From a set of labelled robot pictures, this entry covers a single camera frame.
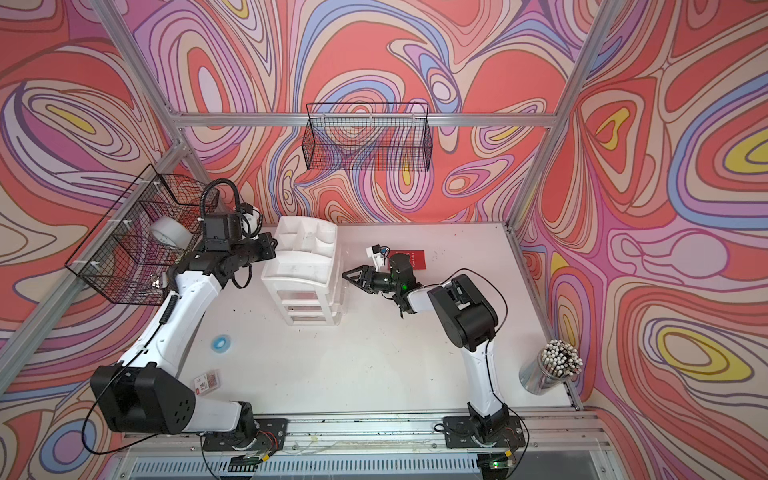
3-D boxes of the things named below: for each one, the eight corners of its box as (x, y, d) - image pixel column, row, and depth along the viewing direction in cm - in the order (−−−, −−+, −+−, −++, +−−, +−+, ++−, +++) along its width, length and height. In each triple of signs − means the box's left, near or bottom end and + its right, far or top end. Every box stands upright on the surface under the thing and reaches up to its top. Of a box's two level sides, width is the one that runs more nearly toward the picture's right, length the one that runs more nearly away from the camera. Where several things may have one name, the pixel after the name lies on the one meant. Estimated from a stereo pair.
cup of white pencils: (523, 395, 81) (553, 373, 67) (515, 366, 87) (541, 339, 72) (551, 395, 81) (587, 373, 67) (541, 366, 87) (573, 339, 72)
